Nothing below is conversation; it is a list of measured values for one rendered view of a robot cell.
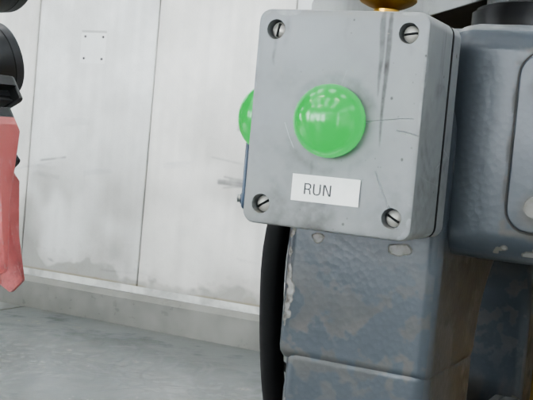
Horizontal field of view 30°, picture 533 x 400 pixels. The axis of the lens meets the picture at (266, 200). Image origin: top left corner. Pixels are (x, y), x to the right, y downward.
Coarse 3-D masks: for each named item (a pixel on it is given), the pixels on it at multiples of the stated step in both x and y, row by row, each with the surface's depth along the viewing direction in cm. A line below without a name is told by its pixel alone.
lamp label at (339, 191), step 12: (300, 180) 41; (312, 180) 41; (324, 180) 40; (336, 180) 40; (348, 180) 40; (360, 180) 40; (300, 192) 41; (312, 192) 41; (324, 192) 40; (336, 192) 40; (348, 192) 40; (336, 204) 40; (348, 204) 40
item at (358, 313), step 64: (512, 64) 42; (512, 128) 42; (448, 192) 43; (512, 192) 42; (320, 256) 46; (384, 256) 44; (448, 256) 44; (512, 256) 43; (320, 320) 46; (384, 320) 44; (448, 320) 45; (512, 320) 63; (320, 384) 46; (384, 384) 44; (448, 384) 47; (512, 384) 63
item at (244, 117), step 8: (248, 96) 43; (240, 104) 44; (248, 104) 43; (240, 112) 43; (248, 112) 43; (240, 120) 43; (248, 120) 43; (240, 128) 44; (248, 128) 43; (248, 136) 43
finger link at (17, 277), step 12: (12, 192) 69; (12, 204) 69; (12, 216) 68; (12, 228) 68; (12, 240) 68; (12, 252) 68; (12, 264) 68; (12, 276) 68; (24, 276) 68; (12, 288) 68
